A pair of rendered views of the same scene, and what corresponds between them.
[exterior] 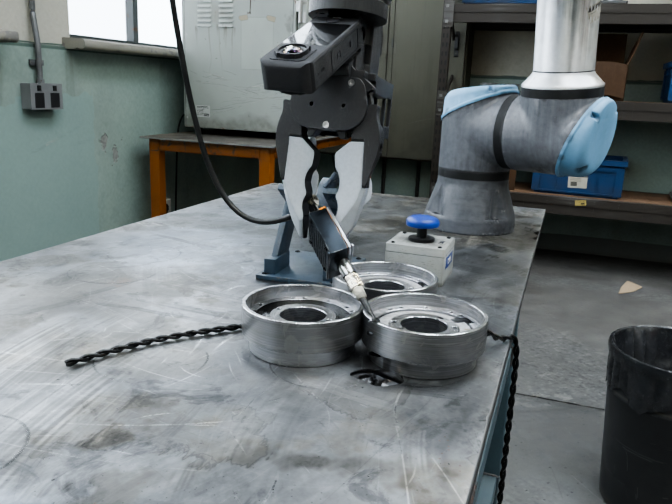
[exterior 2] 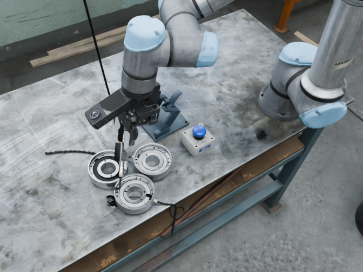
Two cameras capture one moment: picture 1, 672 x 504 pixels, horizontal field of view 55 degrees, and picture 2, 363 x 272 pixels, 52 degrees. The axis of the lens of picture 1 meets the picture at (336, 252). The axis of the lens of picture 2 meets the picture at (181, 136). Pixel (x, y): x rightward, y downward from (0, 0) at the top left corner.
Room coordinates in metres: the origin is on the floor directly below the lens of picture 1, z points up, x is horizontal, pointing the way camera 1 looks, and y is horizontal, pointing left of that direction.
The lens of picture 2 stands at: (0.17, -0.39, 1.68)
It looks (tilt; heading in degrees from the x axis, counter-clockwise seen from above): 52 degrees down; 30
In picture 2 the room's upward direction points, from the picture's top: 8 degrees clockwise
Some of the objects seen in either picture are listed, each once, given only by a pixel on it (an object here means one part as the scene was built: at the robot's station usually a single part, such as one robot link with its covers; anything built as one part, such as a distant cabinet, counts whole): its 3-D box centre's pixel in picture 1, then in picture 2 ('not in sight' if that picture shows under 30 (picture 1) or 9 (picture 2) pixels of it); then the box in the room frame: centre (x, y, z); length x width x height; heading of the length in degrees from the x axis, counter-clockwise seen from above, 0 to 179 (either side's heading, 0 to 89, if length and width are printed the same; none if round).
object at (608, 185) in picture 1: (578, 173); not in sight; (3.96, -1.45, 0.56); 0.52 x 0.38 x 0.22; 68
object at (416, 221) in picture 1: (421, 236); (198, 134); (0.77, -0.10, 0.85); 0.04 x 0.04 x 0.05
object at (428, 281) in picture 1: (383, 294); (152, 162); (0.63, -0.05, 0.82); 0.10 x 0.10 x 0.04
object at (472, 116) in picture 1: (481, 126); (297, 68); (1.08, -0.23, 0.97); 0.13 x 0.12 x 0.14; 49
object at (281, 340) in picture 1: (302, 324); (108, 170); (0.53, 0.03, 0.82); 0.10 x 0.10 x 0.04
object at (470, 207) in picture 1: (471, 197); (284, 94); (1.09, -0.22, 0.85); 0.15 x 0.15 x 0.10
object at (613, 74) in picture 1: (590, 65); not in sight; (3.95, -1.43, 1.19); 0.52 x 0.42 x 0.38; 71
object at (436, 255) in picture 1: (421, 255); (199, 139); (0.77, -0.10, 0.82); 0.08 x 0.07 x 0.05; 161
